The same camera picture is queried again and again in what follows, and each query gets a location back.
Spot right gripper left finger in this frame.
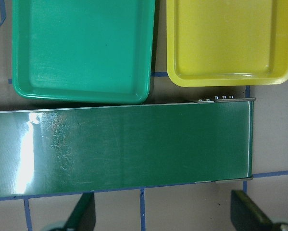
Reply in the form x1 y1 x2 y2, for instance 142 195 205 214
64 192 96 231

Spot yellow plastic tray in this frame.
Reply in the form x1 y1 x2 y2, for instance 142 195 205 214
166 0 288 87

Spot green plastic tray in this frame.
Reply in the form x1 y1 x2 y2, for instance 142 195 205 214
12 0 155 104

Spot green conveyor belt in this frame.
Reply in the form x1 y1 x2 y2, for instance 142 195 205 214
0 99 254 198

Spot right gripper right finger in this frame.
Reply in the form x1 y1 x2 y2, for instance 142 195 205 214
231 190 281 231

